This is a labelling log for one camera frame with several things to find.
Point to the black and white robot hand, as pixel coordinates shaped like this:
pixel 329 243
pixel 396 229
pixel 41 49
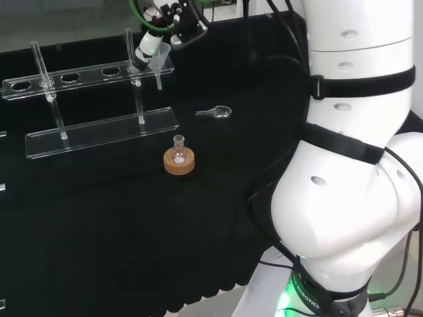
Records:
pixel 188 20

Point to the black bench cloth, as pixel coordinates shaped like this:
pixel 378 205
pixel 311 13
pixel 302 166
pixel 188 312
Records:
pixel 99 231

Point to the clear glass weighing funnel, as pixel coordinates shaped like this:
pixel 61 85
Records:
pixel 218 111

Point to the clear acrylic funnel stand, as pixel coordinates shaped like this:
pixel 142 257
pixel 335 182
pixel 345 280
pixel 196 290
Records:
pixel 99 132

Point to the white paper sheet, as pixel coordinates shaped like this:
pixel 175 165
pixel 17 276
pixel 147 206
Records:
pixel 261 290

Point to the small round-bottom glass flask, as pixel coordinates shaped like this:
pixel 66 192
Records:
pixel 178 152

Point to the clear plastic funnel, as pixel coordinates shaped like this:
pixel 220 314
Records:
pixel 159 59

